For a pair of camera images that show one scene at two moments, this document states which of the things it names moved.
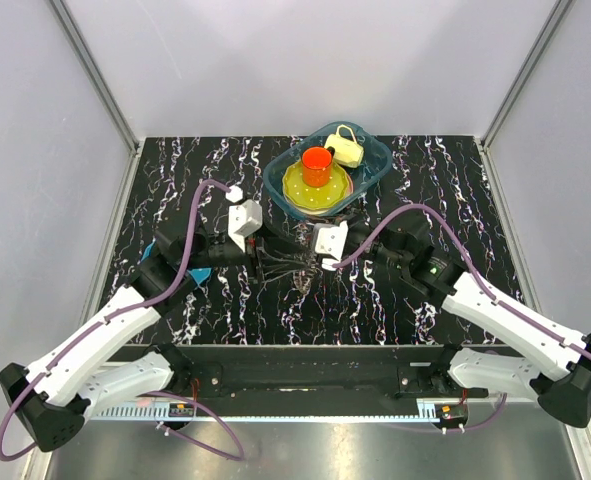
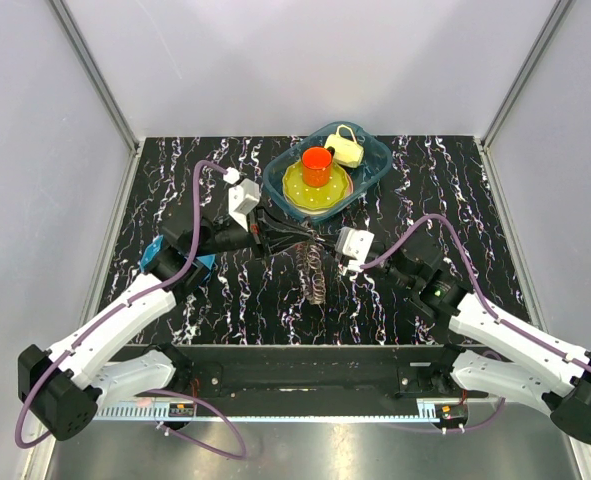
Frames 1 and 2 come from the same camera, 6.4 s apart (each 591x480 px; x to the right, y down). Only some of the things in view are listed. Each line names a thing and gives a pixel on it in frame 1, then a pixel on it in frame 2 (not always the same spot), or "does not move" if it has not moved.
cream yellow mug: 347,152 does not move
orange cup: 317,165 does not move
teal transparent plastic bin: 377,160 does not move
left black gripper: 273,258 to 279,244
